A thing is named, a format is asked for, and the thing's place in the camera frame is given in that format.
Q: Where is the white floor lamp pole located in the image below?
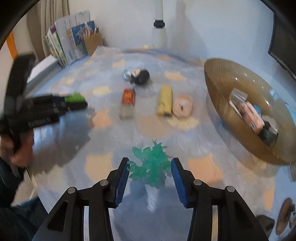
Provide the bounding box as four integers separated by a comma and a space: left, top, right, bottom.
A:
152, 0, 167, 48

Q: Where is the blue rectangular box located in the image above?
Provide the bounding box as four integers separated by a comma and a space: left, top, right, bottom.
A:
253, 104, 261, 115

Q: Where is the patterned grey orange rug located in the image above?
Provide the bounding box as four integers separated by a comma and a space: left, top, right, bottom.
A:
25, 45, 290, 241

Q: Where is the yellow foam block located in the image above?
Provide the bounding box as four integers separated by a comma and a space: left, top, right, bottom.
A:
157, 85, 173, 116

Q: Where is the teal dragon toy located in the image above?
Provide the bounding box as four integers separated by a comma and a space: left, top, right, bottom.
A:
127, 140, 171, 189

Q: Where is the red fries toy pack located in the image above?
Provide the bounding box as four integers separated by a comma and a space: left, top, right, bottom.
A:
119, 88, 135, 120

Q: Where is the black wall television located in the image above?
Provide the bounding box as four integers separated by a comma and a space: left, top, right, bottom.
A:
268, 15, 296, 79

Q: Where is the green toy figure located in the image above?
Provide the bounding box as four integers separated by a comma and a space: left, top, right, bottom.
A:
64, 92, 85, 103

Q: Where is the black haired mouse figurine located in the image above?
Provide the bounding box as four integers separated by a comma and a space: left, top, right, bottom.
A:
123, 68, 150, 85

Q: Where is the brown cardboard box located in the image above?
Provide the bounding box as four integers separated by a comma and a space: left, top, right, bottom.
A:
84, 32, 104, 56

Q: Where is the amber ribbed glass bowl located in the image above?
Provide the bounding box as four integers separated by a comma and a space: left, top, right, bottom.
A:
204, 58, 295, 165

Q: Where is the stack of books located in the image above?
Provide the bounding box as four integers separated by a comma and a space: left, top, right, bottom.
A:
45, 10, 95, 67

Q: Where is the pink round plush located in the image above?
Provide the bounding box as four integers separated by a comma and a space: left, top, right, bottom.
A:
172, 95, 193, 118

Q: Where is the red dress doll figurine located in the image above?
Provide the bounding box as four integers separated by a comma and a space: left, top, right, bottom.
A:
238, 101, 278, 147

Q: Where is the person's left hand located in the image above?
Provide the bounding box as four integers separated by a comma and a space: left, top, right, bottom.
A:
1, 131, 34, 168

